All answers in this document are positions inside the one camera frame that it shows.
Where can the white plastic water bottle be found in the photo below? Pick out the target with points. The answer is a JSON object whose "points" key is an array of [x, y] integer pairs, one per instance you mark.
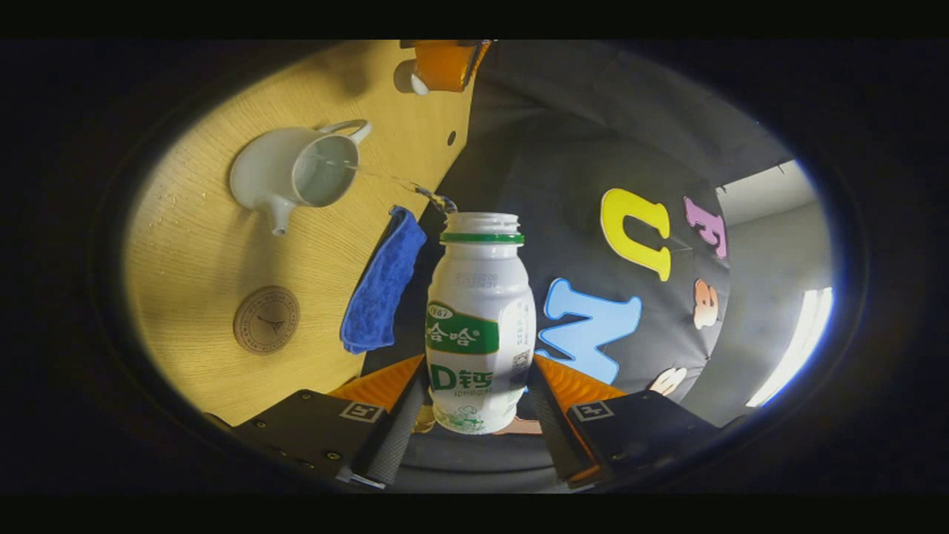
{"points": [[478, 297]]}

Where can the brown toast slice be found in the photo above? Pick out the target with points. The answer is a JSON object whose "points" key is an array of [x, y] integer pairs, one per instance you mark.
{"points": [[424, 420]]}

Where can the blue folded towel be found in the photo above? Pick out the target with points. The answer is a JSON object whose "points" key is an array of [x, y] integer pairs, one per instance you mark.
{"points": [[382, 289]]}

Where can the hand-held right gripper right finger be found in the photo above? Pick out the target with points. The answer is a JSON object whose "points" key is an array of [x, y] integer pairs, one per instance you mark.
{"points": [[552, 430]]}

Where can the white ceramic teacup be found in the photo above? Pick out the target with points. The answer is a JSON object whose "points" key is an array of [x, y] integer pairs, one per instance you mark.
{"points": [[263, 174]]}

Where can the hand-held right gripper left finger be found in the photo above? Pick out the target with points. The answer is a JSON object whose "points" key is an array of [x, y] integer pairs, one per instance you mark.
{"points": [[400, 437]]}

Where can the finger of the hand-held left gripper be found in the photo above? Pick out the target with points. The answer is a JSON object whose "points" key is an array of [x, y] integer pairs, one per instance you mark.
{"points": [[445, 67]]}

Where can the round cork coaster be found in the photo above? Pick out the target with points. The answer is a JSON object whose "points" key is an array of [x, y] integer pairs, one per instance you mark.
{"points": [[267, 320]]}

